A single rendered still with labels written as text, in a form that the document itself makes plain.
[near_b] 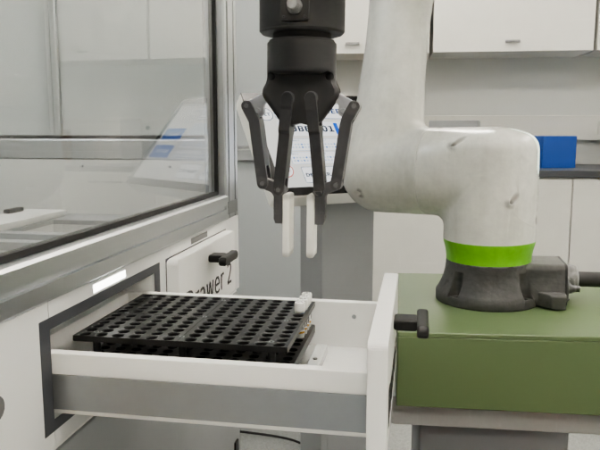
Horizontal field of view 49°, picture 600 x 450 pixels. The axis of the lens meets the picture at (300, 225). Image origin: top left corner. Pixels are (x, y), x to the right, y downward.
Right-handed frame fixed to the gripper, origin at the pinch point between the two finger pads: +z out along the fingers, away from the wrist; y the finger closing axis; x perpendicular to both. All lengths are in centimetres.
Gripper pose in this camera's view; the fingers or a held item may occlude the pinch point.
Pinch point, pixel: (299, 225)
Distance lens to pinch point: 74.5
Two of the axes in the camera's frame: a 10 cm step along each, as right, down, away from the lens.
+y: 9.9, 0.3, -1.7
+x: 1.7, -1.3, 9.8
